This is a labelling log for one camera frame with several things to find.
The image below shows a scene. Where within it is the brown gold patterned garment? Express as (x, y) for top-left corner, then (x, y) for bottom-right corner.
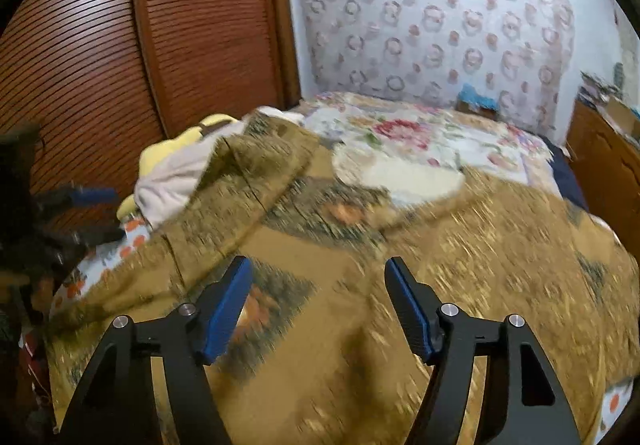
(47, 113), (639, 444)

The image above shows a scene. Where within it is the orange fruit print blanket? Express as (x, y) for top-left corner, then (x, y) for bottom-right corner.
(49, 213), (151, 316)

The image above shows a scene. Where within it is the pale pink pillow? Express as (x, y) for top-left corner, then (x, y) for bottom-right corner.
(134, 135), (219, 229)

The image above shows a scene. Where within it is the yellow plush toy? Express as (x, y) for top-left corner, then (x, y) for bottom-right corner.
(116, 114), (244, 227)

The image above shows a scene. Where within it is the brown louvered wooden wardrobe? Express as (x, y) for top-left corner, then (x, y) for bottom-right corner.
(1, 0), (300, 196)

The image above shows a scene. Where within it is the navy blue bed sheet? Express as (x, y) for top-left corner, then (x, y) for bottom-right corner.
(541, 136), (589, 211)

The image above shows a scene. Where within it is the long wooden sideboard cabinet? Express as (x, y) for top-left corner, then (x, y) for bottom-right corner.
(565, 100), (639, 257)

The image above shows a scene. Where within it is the floral rose bed quilt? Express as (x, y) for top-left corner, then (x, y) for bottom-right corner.
(296, 92), (560, 206)

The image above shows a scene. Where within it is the cardboard box on sideboard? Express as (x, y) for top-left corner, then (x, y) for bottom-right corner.
(604, 96), (640, 141)

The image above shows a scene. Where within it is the box with blue cloth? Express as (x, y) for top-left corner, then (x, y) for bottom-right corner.
(454, 83), (499, 120)

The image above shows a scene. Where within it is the stack of folded fabrics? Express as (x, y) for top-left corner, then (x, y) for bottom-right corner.
(580, 72), (620, 102)

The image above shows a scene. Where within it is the sheer circle patterned curtain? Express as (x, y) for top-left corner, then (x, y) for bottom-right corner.
(300, 0), (574, 135)

